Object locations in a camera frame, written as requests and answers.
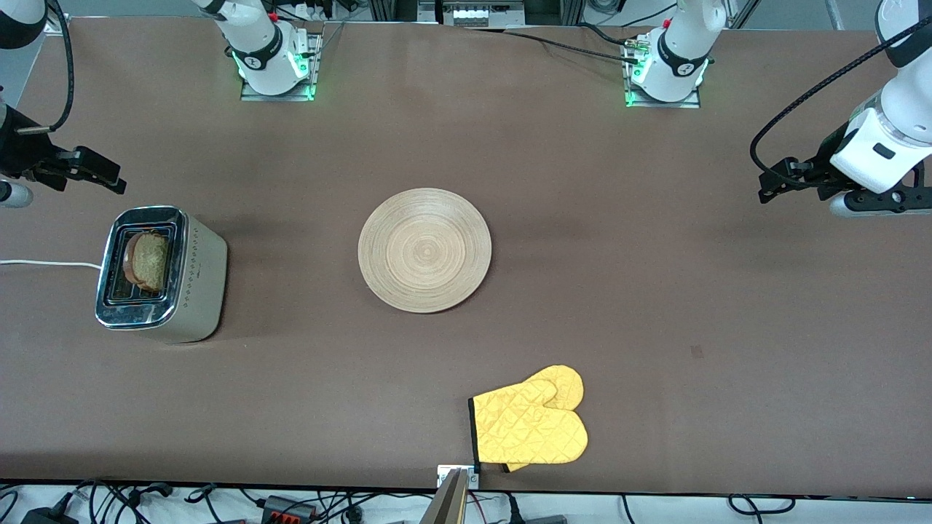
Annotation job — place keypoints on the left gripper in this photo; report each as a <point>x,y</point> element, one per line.
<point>823,166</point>

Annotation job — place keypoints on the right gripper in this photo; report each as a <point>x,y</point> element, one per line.
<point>16,154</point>

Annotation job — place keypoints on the brown bread slice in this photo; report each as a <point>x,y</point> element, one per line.
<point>149,262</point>

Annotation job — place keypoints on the round wooden plate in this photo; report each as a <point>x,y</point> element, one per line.
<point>424,251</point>

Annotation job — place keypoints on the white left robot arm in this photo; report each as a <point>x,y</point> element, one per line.
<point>681,58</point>

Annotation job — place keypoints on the silver two-slot toaster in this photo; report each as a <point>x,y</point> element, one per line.
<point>196,284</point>

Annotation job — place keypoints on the white power strip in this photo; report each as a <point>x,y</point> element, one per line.
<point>317,9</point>

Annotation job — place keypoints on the black power adapter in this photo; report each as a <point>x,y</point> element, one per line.
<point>47,517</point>

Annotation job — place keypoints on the yellow quilted oven mitt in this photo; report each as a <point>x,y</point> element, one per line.
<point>528,429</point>

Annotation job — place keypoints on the black orange connector block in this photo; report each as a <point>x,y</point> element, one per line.
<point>287,509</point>

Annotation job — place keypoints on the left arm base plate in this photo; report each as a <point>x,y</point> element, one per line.
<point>666,104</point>

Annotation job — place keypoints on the aluminium corner bracket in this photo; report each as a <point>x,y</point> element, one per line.
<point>57,28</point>

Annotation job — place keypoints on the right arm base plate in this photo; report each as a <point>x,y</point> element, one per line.
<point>251,93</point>

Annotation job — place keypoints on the aluminium frame rack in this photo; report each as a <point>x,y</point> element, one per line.
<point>473,11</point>

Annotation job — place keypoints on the white post bracket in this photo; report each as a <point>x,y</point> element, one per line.
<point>473,479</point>

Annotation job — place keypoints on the aluminium camera post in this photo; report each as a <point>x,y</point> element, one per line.
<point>445,506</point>

